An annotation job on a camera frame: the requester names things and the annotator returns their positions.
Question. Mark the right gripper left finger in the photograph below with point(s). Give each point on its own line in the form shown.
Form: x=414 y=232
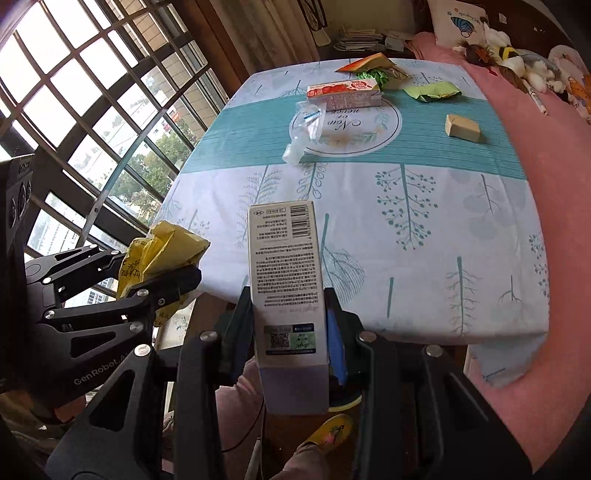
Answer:
x=237 y=332

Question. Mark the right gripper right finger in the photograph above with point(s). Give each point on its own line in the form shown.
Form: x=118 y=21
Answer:
x=343 y=329

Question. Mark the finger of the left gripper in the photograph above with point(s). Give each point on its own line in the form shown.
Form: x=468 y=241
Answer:
x=84 y=266
x=166 y=288

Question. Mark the yellow paper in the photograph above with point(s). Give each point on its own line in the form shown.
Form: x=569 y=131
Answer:
x=166 y=247

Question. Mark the white purple long box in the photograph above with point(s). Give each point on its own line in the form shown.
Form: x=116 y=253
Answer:
x=288 y=306

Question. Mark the clear plastic bottle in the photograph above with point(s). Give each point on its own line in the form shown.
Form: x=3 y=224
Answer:
x=305 y=130

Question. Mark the small beige box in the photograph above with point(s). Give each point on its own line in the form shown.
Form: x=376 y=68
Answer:
x=463 y=128

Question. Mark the red white milk carton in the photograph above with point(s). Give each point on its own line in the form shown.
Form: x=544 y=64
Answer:
x=345 y=95

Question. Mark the green wrapper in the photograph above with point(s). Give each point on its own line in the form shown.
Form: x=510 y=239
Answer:
x=383 y=77

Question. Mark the light green paper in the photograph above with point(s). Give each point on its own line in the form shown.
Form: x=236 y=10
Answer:
x=433 y=92

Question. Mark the orange snack wrapper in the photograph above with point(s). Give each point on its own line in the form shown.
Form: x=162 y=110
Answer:
x=377 y=61

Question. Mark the blue yellow trash bin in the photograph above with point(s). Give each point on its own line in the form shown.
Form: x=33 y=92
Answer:
x=342 y=397

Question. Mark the left pink trouser leg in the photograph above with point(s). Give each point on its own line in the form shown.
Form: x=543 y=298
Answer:
x=239 y=408

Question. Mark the pink trouser leg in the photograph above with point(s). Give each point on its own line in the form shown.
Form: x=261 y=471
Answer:
x=239 y=408
x=307 y=463

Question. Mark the right yellow slipper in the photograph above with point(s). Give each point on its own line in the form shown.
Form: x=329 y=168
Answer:
x=329 y=435

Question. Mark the leaf pattern tablecloth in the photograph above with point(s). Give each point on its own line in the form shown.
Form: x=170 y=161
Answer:
x=424 y=236

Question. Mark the right pink trouser leg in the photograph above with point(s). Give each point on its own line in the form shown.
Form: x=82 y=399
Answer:
x=307 y=463

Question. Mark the pink bed sheet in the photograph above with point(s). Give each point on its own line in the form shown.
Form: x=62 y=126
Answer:
x=541 y=407

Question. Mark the beige curtain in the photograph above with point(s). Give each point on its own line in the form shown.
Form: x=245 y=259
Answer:
x=267 y=34

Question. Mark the stack of books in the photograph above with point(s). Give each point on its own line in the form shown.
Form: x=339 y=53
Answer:
x=355 y=40

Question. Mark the white pen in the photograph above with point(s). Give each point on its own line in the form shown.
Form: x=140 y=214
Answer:
x=536 y=99

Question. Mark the bee plush toy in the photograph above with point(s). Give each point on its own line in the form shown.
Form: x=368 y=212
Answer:
x=523 y=69

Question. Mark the white butterfly pillow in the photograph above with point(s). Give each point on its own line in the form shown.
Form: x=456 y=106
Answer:
x=455 y=22

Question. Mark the bear pattern blanket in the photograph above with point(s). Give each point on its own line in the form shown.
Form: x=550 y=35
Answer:
x=575 y=76

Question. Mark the window frame grid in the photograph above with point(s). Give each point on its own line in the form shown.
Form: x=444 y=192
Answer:
x=111 y=98

